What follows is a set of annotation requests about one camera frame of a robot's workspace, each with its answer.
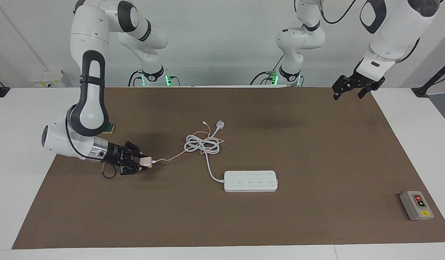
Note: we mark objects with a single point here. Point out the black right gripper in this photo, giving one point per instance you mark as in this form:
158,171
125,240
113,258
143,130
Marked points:
117,155

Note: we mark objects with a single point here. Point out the black stand with pole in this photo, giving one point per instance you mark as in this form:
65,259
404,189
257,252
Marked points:
430,83

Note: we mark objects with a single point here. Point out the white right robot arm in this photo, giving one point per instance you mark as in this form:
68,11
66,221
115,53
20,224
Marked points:
90,112

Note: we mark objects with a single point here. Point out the brown table mat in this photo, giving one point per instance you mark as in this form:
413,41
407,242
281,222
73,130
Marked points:
316,162

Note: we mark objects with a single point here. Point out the white power strip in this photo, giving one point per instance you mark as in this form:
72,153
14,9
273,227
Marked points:
251,181

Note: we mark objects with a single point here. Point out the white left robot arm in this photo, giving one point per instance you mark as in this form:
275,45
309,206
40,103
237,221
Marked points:
392,32

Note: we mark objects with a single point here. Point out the pink charger plug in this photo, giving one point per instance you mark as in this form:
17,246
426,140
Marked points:
146,161

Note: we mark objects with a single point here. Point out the white wall outlet box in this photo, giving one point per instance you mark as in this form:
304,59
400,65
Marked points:
47,79

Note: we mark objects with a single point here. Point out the grey switch box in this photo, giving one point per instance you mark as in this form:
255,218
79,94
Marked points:
416,206

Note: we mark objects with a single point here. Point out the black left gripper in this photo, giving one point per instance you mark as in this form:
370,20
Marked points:
359,80

